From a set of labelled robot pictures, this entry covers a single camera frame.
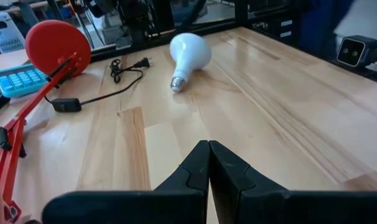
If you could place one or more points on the black table-level camera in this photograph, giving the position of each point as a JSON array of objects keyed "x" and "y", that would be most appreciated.
[{"x": 362, "y": 51}]

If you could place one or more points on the red desk lamp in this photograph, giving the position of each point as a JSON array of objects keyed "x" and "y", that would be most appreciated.
[{"x": 58, "y": 46}]

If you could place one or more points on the person's leg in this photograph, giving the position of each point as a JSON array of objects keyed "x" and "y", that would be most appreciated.
[{"x": 322, "y": 25}]

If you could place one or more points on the white lightbulb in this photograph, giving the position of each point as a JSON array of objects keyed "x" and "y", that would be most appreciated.
[{"x": 188, "y": 53}]

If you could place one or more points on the blue calculator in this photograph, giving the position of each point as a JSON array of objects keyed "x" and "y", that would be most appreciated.
[{"x": 17, "y": 81}]

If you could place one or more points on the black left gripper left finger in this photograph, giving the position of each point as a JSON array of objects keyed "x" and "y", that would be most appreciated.
[{"x": 129, "y": 208}]

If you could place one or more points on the black box with white labels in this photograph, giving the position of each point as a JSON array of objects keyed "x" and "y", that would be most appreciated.
[{"x": 269, "y": 31}]

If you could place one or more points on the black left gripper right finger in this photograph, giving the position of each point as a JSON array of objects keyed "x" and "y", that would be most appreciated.
[{"x": 300, "y": 208}]

